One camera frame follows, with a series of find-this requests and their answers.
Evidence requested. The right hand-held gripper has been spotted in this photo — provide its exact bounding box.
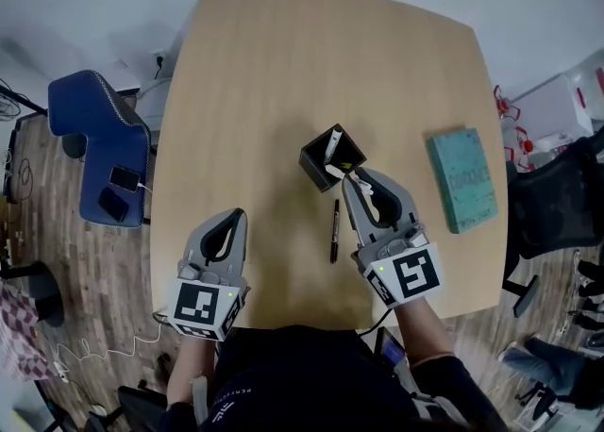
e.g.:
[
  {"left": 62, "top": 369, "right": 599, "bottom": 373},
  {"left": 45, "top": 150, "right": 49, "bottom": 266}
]
[{"left": 341, "top": 167, "right": 447, "bottom": 310}]

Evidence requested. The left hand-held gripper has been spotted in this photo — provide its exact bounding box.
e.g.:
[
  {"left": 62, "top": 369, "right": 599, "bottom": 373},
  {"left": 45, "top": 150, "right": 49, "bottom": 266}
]
[{"left": 167, "top": 207, "right": 252, "bottom": 342}]

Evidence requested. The short white marker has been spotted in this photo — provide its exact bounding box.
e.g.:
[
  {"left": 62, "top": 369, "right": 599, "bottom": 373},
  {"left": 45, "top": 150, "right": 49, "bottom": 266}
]
[{"left": 325, "top": 162, "right": 375, "bottom": 193}]

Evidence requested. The black square pen holder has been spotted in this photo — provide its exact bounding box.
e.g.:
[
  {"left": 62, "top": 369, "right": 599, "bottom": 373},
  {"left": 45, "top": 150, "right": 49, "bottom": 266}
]
[{"left": 299, "top": 124, "right": 368, "bottom": 194}]

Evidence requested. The white marker with black cap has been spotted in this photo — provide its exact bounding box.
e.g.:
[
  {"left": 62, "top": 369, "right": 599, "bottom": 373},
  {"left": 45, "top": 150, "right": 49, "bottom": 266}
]
[{"left": 322, "top": 125, "right": 346, "bottom": 163}]

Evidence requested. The person's right forearm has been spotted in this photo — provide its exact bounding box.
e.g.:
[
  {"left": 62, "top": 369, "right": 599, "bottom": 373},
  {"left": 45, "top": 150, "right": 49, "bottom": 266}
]
[{"left": 393, "top": 300, "right": 458, "bottom": 369}]

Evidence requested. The person's left forearm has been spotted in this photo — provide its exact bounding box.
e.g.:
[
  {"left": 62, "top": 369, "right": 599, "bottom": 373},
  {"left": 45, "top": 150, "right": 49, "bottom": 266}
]
[{"left": 163, "top": 333, "right": 219, "bottom": 424}]

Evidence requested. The teal book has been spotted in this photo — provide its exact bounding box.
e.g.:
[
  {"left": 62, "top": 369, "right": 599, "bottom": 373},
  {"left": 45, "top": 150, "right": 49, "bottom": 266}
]
[{"left": 426, "top": 126, "right": 499, "bottom": 235}]

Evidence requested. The black phone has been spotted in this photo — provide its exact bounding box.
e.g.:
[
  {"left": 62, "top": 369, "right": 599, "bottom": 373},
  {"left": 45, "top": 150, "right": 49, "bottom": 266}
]
[{"left": 97, "top": 186, "right": 130, "bottom": 224}]

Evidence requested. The silver phone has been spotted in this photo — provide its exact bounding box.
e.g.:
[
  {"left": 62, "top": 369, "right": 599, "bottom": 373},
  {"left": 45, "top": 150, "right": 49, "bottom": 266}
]
[{"left": 109, "top": 165, "right": 143, "bottom": 193}]

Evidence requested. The tablet with blue screen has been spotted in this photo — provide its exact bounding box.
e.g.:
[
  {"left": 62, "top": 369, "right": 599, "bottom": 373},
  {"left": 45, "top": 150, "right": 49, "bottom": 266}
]
[{"left": 378, "top": 327, "right": 406, "bottom": 366}]

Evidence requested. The red and white clips pile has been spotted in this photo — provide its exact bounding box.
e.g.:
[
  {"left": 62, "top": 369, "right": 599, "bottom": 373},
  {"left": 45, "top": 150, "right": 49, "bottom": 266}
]
[{"left": 492, "top": 84, "right": 540, "bottom": 173}]

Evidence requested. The blue padded chair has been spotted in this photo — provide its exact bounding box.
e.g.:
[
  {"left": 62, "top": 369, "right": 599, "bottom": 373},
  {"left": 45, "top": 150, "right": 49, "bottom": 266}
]
[{"left": 46, "top": 69, "right": 153, "bottom": 229}]

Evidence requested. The person's dark shirt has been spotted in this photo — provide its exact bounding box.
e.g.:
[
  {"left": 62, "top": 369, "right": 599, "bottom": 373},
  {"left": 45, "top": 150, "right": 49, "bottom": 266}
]
[{"left": 158, "top": 324, "right": 499, "bottom": 432}]

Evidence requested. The black mesh office chair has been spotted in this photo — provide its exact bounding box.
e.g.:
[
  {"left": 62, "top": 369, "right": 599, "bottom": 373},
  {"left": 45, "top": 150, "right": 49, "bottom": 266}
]
[{"left": 501, "top": 125, "right": 604, "bottom": 319}]

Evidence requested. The black round stool base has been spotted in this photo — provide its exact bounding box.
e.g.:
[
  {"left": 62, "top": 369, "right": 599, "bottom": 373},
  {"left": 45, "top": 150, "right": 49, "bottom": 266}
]
[{"left": 0, "top": 260, "right": 66, "bottom": 328}]

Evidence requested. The white storage box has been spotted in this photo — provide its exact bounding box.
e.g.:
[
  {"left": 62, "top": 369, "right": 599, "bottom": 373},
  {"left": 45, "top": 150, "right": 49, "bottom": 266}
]
[{"left": 517, "top": 48, "right": 604, "bottom": 140}]

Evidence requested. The checked red white cloth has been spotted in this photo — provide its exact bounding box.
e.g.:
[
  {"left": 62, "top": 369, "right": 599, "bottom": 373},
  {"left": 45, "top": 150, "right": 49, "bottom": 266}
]
[{"left": 0, "top": 277, "right": 59, "bottom": 383}]

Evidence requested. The black side desk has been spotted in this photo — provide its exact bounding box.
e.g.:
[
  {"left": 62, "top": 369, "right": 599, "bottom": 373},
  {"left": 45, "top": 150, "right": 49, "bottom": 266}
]
[{"left": 0, "top": 80, "right": 49, "bottom": 198}]

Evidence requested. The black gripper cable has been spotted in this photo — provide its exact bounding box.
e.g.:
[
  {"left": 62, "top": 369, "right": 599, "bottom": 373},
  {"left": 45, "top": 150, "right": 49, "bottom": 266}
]
[{"left": 357, "top": 310, "right": 395, "bottom": 339}]

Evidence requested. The white floor cable with plug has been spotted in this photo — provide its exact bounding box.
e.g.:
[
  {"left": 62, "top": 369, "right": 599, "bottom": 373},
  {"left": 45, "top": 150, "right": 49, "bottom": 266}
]
[{"left": 50, "top": 320, "right": 162, "bottom": 383}]

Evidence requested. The wall socket with black plug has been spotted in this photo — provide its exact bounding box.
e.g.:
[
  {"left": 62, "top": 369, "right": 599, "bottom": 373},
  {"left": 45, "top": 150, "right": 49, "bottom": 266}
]
[{"left": 150, "top": 48, "right": 167, "bottom": 81}]

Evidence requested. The black seat frame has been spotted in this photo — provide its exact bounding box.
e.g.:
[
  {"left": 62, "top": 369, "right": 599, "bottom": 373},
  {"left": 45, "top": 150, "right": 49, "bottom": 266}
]
[{"left": 83, "top": 384, "right": 169, "bottom": 432}]

